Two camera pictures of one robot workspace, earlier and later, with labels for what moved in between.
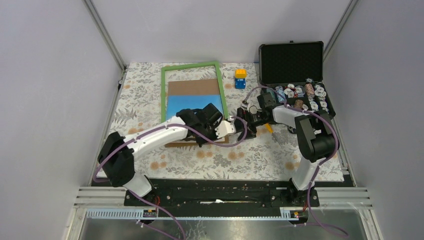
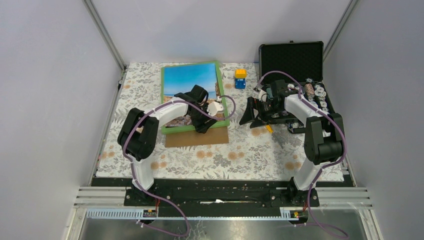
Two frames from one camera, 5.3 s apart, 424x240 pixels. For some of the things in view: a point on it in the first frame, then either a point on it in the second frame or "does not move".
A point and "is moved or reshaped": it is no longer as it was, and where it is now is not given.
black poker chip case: x=292 y=72 does not move
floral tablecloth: x=275 y=152 does not move
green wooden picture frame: x=189 y=66 does not move
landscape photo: x=176 y=103 is moved or reshaped
